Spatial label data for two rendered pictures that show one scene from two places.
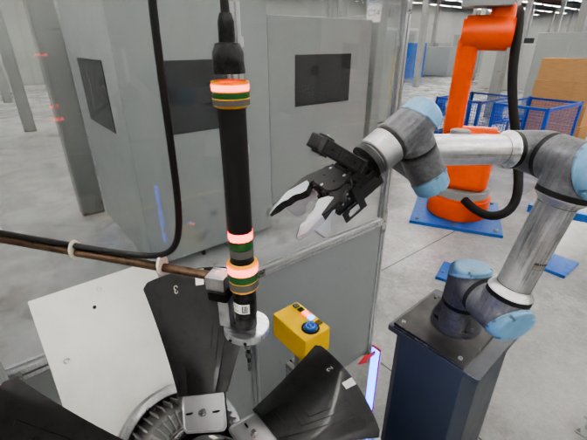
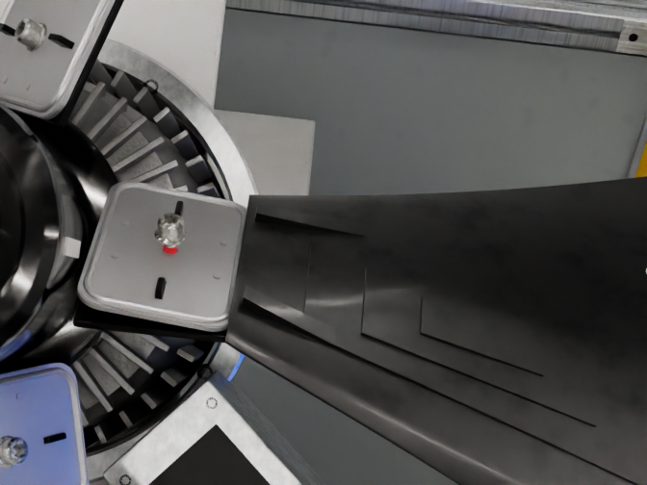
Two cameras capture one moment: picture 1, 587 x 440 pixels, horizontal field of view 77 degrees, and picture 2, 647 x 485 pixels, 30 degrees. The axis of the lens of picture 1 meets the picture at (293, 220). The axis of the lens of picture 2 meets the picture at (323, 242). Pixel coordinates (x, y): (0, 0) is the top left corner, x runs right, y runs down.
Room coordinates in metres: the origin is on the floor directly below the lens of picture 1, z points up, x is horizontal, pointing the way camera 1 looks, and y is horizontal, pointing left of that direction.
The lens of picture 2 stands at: (0.16, -0.23, 1.51)
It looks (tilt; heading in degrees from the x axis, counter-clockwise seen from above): 37 degrees down; 37
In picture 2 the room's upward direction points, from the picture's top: 8 degrees clockwise
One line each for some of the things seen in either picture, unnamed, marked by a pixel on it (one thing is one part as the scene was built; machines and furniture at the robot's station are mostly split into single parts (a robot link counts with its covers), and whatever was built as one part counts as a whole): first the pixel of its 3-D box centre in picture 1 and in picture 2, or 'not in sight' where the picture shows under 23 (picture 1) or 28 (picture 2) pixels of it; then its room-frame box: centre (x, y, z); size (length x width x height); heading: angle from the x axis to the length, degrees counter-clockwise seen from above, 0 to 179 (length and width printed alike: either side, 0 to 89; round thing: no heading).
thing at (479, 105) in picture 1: (470, 122); not in sight; (7.03, -3.29, 0.49); 1.27 x 0.88 x 0.98; 129
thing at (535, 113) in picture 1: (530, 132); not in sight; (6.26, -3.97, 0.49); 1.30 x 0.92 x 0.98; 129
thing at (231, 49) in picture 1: (238, 209); not in sight; (0.45, 0.07, 1.65); 0.04 x 0.04 x 0.46
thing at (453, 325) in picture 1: (459, 311); not in sight; (0.95, -0.53, 1.07); 0.15 x 0.15 x 0.10
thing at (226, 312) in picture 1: (238, 303); not in sight; (0.45, 0.08, 1.49); 0.09 x 0.07 x 0.10; 74
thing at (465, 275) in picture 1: (468, 283); not in sight; (0.94, -0.53, 1.19); 0.13 x 0.12 x 0.14; 14
